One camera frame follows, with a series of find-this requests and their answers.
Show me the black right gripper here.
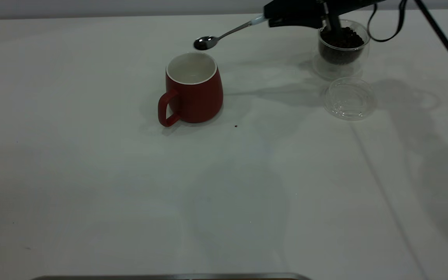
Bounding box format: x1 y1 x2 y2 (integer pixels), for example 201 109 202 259
264 0 386 39

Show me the metal spoon light blue handle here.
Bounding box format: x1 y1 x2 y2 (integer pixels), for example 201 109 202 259
193 15 267 51

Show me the red ceramic mug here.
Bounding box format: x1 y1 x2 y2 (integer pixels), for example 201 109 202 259
157 52 224 128

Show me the glass jar of coffee beans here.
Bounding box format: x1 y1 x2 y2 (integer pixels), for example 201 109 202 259
312 19 371 80

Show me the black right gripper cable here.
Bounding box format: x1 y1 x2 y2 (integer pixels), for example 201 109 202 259
367 0 408 42

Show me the thin straight black cable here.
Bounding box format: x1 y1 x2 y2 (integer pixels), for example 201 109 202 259
415 0 448 87

